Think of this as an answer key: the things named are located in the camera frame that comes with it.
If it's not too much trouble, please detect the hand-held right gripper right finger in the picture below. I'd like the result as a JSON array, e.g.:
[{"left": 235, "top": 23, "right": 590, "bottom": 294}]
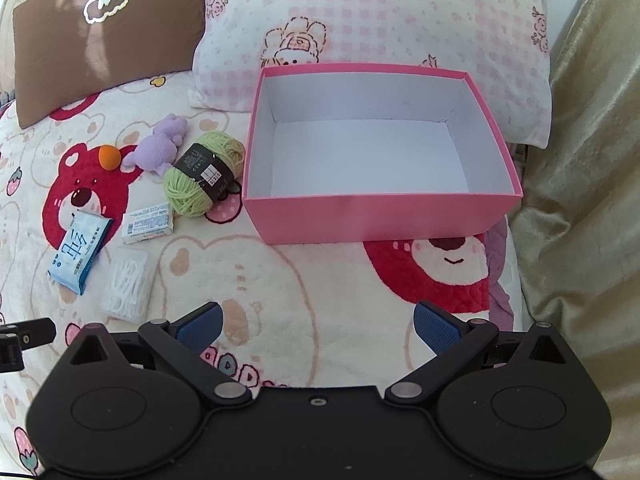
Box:
[{"left": 383, "top": 300, "right": 572, "bottom": 409}]

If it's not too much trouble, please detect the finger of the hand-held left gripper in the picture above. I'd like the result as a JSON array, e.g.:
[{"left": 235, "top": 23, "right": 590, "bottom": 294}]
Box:
[{"left": 0, "top": 317, "right": 56, "bottom": 374}]

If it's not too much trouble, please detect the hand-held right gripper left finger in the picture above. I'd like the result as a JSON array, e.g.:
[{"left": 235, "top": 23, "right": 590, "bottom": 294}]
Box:
[{"left": 67, "top": 301, "right": 253, "bottom": 409}]

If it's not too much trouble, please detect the clear cotton swab packet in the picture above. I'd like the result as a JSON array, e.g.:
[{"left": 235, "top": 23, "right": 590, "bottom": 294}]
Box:
[{"left": 100, "top": 251, "right": 155, "bottom": 322}]

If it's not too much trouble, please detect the blue wet wipes packet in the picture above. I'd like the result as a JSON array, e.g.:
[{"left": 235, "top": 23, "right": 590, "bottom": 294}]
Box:
[{"left": 47, "top": 210, "right": 115, "bottom": 295}]

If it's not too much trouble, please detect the small white printed box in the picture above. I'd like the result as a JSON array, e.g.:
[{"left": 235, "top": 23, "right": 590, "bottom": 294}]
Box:
[{"left": 121, "top": 202, "right": 176, "bottom": 246}]

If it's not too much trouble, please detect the pink cardboard box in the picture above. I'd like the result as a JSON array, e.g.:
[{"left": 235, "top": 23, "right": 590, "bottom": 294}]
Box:
[{"left": 241, "top": 62, "right": 524, "bottom": 246}]

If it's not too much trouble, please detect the green yarn ball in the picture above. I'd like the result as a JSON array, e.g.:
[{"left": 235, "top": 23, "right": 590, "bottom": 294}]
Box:
[{"left": 164, "top": 131, "right": 247, "bottom": 218}]

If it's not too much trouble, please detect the purple plush toy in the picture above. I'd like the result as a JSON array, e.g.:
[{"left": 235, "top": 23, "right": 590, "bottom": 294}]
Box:
[{"left": 122, "top": 114, "right": 187, "bottom": 177}]

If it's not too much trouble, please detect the orange makeup sponge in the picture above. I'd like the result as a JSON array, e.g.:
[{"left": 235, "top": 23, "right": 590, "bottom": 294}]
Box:
[{"left": 98, "top": 145, "right": 122, "bottom": 171}]

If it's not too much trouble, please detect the pink quilted mat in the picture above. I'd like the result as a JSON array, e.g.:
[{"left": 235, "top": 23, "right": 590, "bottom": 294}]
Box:
[{"left": 482, "top": 220, "right": 516, "bottom": 333}]

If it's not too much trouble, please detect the bear printed blanket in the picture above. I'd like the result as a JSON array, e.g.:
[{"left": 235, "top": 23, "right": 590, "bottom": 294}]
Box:
[{"left": 0, "top": 67, "right": 516, "bottom": 478}]

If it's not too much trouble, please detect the gold shiny fabric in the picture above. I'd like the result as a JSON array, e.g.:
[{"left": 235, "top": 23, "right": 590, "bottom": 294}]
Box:
[{"left": 507, "top": 0, "right": 640, "bottom": 411}]

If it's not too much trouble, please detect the brown pillow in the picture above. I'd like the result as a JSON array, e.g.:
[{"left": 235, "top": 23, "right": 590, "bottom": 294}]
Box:
[{"left": 11, "top": 0, "right": 207, "bottom": 130}]

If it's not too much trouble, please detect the pink checked pillow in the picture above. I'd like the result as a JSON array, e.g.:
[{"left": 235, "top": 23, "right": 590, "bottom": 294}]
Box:
[{"left": 187, "top": 0, "right": 553, "bottom": 150}]

